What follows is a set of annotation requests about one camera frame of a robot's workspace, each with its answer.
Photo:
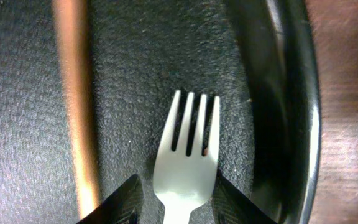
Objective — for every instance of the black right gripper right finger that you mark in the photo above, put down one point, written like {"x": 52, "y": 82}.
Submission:
{"x": 230, "y": 205}

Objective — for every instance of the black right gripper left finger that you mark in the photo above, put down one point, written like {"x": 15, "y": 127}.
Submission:
{"x": 123, "y": 206}

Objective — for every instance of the white plastic fork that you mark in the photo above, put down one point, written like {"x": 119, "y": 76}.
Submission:
{"x": 183, "y": 183}

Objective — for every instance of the round black serving tray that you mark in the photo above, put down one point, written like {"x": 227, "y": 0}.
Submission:
{"x": 257, "y": 56}

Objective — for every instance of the wooden chopstick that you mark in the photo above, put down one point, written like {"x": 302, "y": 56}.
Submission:
{"x": 71, "y": 25}

